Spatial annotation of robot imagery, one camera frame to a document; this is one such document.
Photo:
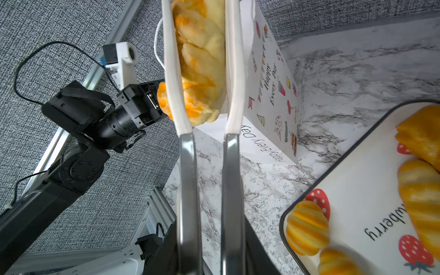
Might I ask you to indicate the small striped croissant upper middle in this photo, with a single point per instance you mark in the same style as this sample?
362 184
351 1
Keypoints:
419 190

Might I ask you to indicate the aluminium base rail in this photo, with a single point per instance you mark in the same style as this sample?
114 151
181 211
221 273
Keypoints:
147 238

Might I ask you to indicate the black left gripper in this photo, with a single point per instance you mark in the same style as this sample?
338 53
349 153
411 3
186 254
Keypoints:
139 107

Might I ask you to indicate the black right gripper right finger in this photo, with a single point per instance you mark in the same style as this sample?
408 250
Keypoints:
257 260

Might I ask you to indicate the aluminium frame struts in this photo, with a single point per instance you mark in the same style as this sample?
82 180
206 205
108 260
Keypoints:
62 105

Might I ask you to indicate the white strawberry tray black rim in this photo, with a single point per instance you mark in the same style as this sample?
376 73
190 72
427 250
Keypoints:
359 197

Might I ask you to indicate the white and steel tongs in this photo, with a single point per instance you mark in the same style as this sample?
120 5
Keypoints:
224 134

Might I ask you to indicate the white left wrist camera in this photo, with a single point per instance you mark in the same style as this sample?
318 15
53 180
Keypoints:
121 58

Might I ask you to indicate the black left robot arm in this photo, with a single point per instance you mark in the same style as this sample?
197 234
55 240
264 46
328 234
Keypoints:
99 126

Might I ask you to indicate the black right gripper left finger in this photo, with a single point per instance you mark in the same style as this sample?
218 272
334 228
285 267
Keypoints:
165 259

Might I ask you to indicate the striped croissant bottom left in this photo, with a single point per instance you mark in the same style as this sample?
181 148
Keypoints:
307 230

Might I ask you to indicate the striped croissant bottom middle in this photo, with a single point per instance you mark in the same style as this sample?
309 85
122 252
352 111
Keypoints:
336 262

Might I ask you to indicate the pale braided bread roll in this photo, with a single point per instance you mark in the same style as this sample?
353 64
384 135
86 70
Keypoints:
200 39

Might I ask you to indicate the white paper gift bag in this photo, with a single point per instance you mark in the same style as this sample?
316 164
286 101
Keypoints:
269 128

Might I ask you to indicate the long twisted bread loaf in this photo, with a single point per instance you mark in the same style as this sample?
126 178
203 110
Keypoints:
420 134

